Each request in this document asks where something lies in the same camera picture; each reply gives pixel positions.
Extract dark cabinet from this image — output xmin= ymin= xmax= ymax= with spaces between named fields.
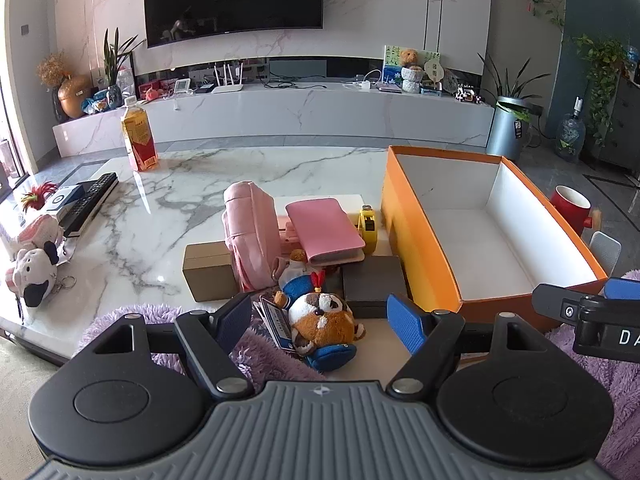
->
xmin=597 ymin=67 xmax=640 ymax=171

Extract black remote control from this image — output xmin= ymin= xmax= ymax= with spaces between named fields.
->
xmin=62 ymin=172 xmax=120 ymax=238

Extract clear water jug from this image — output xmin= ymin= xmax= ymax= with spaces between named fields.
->
xmin=555 ymin=96 xmax=587 ymax=162

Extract bronze vase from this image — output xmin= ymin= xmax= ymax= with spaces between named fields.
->
xmin=57 ymin=74 xmax=93 ymax=120

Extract silver metal bin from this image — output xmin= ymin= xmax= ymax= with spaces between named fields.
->
xmin=486 ymin=96 xmax=532 ymax=162

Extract dried flower bunch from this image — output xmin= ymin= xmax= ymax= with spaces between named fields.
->
xmin=37 ymin=51 xmax=68 ymax=88

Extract green and blue painting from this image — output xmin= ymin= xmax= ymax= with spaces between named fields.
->
xmin=382 ymin=45 xmax=441 ymax=92

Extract dark grey box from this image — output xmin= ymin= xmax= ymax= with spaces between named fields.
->
xmin=341 ymin=255 xmax=412 ymax=320

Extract green plant in dark vase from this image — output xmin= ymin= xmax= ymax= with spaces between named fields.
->
xmin=102 ymin=27 xmax=146 ymax=106

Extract small bear doll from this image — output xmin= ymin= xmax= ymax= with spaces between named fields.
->
xmin=272 ymin=249 xmax=328 ymax=306

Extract blue snack bags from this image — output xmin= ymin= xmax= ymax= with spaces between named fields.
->
xmin=82 ymin=89 xmax=123 ymax=113

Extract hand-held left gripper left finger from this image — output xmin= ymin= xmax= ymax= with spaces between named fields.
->
xmin=92 ymin=292 xmax=256 ymax=402

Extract long-leaf green plant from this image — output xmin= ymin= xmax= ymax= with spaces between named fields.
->
xmin=477 ymin=52 xmax=546 ymax=116

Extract pink and white plush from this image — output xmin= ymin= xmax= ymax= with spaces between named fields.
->
xmin=0 ymin=212 xmax=66 ymax=261

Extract teddy bear in white pot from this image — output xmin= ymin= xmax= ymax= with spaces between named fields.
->
xmin=398 ymin=48 xmax=425 ymax=95

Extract pink folding fan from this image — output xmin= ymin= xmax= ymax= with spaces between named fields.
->
xmin=276 ymin=215 xmax=302 ymax=256

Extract white flat box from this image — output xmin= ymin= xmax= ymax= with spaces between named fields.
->
xmin=270 ymin=193 xmax=383 ymax=233

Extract yellow drink bottle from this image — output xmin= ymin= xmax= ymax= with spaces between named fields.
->
xmin=121 ymin=96 xmax=160 ymax=173

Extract red feather toy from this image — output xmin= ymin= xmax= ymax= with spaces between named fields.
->
xmin=21 ymin=182 xmax=58 ymax=216

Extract brown cardboard box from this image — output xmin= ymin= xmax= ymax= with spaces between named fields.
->
xmin=182 ymin=241 xmax=240 ymax=303

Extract red panda plush toy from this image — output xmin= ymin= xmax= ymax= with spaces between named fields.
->
xmin=260 ymin=290 xmax=367 ymax=374

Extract white marble television console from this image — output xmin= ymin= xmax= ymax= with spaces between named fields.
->
xmin=52 ymin=82 xmax=496 ymax=158

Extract blue and white box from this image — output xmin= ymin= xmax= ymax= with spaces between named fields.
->
xmin=44 ymin=184 xmax=85 ymax=221

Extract red mug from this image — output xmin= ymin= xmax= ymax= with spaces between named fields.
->
xmin=550 ymin=185 xmax=592 ymax=236

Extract yellow tape measure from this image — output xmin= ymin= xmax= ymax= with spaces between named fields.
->
xmin=358 ymin=205 xmax=381 ymax=255

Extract white router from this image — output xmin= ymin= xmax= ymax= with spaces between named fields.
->
xmin=210 ymin=61 xmax=244 ymax=93

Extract pothos plant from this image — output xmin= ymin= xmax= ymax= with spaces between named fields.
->
xmin=572 ymin=34 xmax=626 ymax=146

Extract cow plush keychain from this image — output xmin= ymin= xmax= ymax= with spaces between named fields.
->
xmin=5 ymin=241 xmax=77 ymax=311

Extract pink fabric pouch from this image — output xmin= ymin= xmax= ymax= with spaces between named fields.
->
xmin=222 ymin=181 xmax=281 ymax=291

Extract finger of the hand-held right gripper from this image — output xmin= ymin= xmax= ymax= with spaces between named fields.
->
xmin=531 ymin=283 xmax=640 ymax=359
xmin=603 ymin=276 xmax=640 ymax=306

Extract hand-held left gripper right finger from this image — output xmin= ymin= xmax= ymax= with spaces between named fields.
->
xmin=385 ymin=293 xmax=551 ymax=402

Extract orange cardboard box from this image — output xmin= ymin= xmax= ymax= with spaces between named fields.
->
xmin=381 ymin=145 xmax=610 ymax=328

